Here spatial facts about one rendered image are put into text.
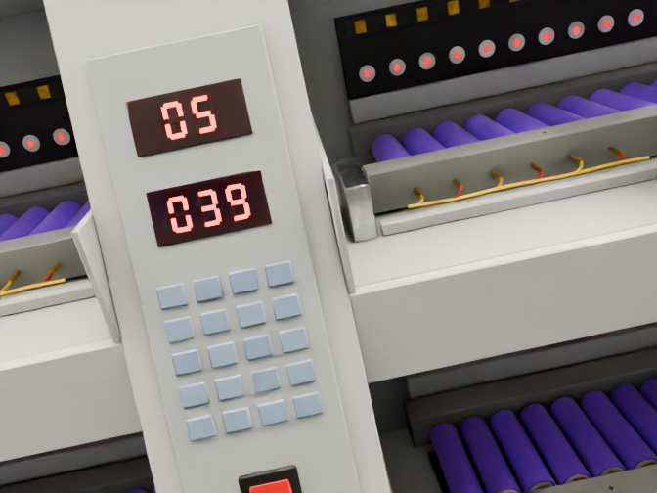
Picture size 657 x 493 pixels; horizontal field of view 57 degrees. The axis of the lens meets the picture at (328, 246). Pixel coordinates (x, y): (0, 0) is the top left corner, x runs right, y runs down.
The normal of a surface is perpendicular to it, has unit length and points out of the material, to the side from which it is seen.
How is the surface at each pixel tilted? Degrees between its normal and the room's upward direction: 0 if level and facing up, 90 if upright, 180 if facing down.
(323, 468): 90
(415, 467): 20
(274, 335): 90
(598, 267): 111
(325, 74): 90
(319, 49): 90
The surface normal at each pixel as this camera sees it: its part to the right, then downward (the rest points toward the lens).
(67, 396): 0.09, 0.39
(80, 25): 0.02, 0.05
